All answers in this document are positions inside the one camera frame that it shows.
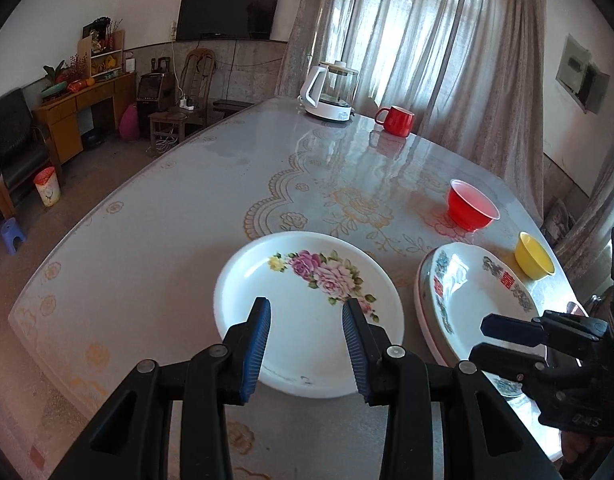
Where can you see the potted green plant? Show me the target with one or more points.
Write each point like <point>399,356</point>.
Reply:
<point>54,77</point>

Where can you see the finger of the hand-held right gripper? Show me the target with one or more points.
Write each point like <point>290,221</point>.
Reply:
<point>509,331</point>
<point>507,365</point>

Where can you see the black flat television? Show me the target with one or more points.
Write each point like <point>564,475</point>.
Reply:
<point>227,10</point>

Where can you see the white plate with pink flowers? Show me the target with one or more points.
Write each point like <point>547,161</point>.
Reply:
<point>297,315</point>

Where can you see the red bowl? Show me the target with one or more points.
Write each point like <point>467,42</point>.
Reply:
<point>469,210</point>

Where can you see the black armchair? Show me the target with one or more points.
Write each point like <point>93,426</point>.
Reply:
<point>12,130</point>

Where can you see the yellow bowl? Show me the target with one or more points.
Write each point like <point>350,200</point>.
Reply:
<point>532,257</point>

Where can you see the sheer beige curtain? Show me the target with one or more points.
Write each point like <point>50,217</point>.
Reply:
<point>437,35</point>

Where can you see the wooden shelf with ornaments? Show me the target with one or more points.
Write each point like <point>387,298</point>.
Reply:
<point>104,57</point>

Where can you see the blue plastic stool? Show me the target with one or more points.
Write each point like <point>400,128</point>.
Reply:
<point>13,232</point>

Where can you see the floral lace tablecloth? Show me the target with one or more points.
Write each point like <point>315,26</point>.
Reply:
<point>187,210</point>

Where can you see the wooden chair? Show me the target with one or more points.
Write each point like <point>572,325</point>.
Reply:
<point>197,67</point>

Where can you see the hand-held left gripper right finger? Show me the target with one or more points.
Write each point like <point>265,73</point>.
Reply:
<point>358,355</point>

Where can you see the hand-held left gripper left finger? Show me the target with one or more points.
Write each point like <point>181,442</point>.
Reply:
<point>254,355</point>

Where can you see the white electric glass kettle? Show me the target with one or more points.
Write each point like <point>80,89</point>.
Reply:
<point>327,105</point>

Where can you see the wooden desk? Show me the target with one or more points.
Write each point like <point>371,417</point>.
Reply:
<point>62,110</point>

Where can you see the dark wooden bench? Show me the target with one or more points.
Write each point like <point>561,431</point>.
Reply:
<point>232,105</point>

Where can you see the red mug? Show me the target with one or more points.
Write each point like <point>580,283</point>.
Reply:
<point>399,122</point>

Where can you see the red and white bin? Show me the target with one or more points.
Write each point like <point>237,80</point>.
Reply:
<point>47,187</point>

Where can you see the white power strip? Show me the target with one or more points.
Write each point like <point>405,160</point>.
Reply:
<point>187,105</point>

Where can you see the black floor speaker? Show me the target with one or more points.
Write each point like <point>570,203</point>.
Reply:
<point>154,92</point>

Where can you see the pink bag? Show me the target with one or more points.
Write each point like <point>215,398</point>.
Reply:
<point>129,122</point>

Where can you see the wall electrical box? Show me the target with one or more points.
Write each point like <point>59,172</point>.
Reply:
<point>582,72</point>

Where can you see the white plate with red print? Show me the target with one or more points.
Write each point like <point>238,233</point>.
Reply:
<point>467,305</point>

